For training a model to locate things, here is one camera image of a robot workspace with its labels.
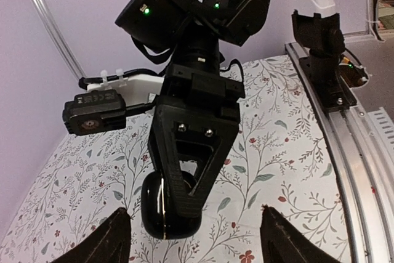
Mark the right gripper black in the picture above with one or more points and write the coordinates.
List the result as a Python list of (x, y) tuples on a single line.
[(195, 124)]

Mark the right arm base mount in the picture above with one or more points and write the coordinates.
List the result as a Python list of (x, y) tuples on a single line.
[(325, 41)]

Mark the left aluminium corner post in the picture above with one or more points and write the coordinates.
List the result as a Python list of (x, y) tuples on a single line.
[(57, 38)]

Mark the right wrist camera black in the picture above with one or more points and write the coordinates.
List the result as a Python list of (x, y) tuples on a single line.
[(95, 112)]

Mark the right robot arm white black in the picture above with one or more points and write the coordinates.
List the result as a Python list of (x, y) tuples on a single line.
[(188, 31)]

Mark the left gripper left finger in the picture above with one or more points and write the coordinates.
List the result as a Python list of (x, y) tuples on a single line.
[(110, 242)]

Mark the aluminium front rail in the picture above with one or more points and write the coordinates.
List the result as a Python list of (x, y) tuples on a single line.
[(364, 173)]

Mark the black earbud charging case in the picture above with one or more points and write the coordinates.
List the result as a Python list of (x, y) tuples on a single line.
[(158, 213)]

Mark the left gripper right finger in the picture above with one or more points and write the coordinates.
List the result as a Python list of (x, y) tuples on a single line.
[(282, 242)]

